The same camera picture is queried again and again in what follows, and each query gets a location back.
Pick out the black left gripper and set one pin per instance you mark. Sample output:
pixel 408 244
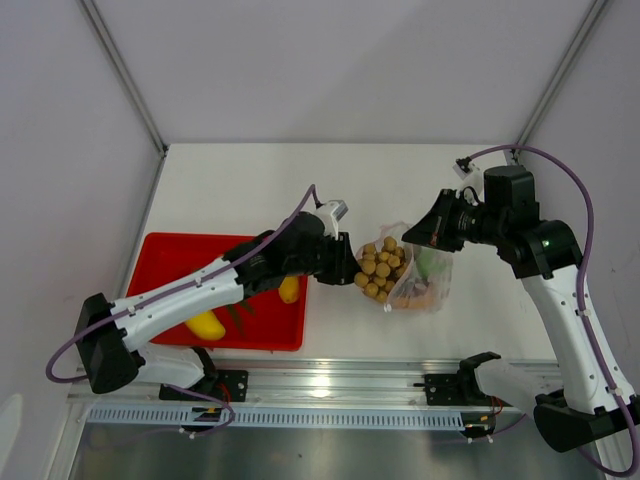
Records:
pixel 344 265

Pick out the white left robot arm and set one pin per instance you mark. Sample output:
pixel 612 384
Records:
pixel 113 337

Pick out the green scallion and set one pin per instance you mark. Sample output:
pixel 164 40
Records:
pixel 238 312

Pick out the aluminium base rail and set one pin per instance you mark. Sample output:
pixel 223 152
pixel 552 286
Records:
pixel 284 382

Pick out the white slotted cable duct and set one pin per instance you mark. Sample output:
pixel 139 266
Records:
pixel 279 417

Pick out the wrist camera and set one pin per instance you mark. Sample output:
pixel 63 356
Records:
pixel 330 213
pixel 472 182

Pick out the right aluminium frame post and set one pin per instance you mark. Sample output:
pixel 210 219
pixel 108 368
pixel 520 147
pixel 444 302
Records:
pixel 592 18

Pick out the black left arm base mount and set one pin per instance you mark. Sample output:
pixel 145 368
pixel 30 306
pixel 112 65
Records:
pixel 225 385

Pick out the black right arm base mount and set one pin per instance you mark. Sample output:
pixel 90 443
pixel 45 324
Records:
pixel 449 390

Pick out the green round vegetable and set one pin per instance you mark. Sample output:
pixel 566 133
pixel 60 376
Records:
pixel 430 262

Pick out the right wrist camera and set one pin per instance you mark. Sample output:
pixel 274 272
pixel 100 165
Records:
pixel 472 182

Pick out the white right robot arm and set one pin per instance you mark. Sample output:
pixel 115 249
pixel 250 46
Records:
pixel 594 400

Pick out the brown longan bunch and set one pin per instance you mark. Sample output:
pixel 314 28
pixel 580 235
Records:
pixel 381 266

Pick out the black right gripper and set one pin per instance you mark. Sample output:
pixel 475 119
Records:
pixel 435 228

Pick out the left aluminium frame post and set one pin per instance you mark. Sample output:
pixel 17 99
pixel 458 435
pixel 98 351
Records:
pixel 118 65

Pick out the red plastic tray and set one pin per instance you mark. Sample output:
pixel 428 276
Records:
pixel 166 257

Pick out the yellow mango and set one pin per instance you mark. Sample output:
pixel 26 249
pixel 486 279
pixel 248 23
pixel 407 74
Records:
pixel 206 326

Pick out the clear zip top bag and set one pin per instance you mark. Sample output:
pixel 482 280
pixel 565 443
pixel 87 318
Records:
pixel 411 279

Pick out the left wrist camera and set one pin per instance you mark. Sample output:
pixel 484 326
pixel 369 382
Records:
pixel 330 213

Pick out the aluminium frame post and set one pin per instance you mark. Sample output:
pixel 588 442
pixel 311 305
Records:
pixel 118 65
pixel 592 18

